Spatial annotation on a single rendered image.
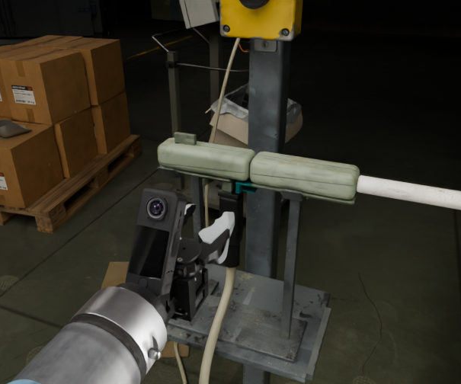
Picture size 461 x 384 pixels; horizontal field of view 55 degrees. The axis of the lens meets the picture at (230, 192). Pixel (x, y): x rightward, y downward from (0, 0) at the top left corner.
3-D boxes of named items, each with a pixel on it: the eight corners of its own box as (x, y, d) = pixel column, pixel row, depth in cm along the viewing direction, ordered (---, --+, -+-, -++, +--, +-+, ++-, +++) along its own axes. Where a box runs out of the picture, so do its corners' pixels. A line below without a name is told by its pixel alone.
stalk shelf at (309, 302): (330, 298, 92) (331, 292, 92) (305, 384, 74) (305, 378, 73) (195, 264, 102) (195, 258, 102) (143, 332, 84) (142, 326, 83)
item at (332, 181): (163, 255, 79) (152, 135, 69) (176, 241, 83) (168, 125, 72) (462, 330, 64) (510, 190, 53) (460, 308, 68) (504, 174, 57)
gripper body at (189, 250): (161, 277, 60) (107, 341, 50) (155, 223, 56) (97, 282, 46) (212, 291, 57) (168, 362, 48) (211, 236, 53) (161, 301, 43)
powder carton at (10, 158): (24, 174, 287) (11, 120, 269) (64, 179, 280) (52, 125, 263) (-19, 202, 254) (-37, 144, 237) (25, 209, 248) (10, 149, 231)
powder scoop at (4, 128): (11, 127, 261) (7, 113, 257) (37, 129, 257) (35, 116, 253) (-25, 145, 237) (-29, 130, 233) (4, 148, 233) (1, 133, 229)
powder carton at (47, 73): (54, 102, 302) (43, 47, 285) (90, 107, 293) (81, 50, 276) (13, 120, 271) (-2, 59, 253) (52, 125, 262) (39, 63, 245)
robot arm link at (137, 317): (59, 302, 42) (148, 331, 39) (91, 272, 46) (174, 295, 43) (75, 368, 46) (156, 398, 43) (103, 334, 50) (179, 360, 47)
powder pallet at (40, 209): (53, 142, 372) (50, 126, 365) (142, 152, 354) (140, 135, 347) (-63, 215, 270) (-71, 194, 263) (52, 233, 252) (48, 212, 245)
